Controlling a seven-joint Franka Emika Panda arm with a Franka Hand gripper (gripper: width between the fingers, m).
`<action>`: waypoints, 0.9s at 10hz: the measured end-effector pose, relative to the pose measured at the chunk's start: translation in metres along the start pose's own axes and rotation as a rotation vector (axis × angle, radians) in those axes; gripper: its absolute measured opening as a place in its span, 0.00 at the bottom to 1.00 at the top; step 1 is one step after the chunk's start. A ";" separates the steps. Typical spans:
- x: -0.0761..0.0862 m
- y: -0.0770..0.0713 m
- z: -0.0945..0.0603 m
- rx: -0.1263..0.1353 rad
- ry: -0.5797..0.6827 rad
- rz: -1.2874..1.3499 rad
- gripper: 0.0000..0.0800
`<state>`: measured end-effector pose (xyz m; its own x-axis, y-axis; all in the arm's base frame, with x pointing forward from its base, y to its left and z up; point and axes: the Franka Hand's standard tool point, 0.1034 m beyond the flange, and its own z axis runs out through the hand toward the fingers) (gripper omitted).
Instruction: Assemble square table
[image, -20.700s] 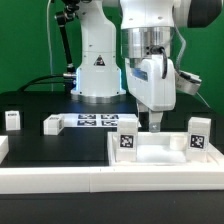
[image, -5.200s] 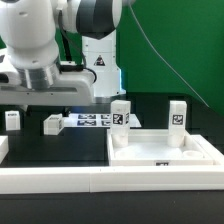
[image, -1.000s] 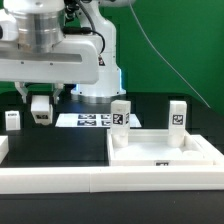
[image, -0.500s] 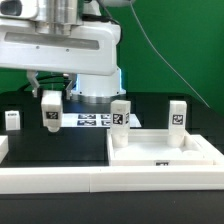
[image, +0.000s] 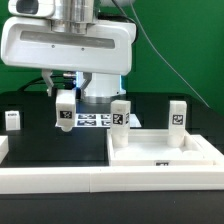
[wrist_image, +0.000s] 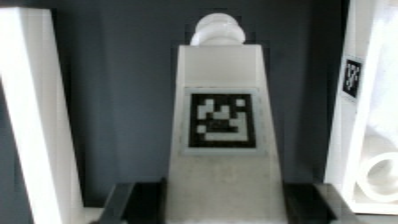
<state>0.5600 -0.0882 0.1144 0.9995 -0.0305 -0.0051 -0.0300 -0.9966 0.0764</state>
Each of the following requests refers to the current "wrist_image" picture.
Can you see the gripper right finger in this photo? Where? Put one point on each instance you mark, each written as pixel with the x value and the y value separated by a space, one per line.
pixel 314 204

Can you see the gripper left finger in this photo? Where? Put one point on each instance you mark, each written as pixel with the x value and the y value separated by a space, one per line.
pixel 135 204

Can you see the white table leg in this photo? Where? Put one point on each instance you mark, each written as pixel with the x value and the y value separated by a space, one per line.
pixel 223 175

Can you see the white front fence rail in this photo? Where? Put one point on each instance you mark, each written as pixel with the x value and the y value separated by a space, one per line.
pixel 35 104

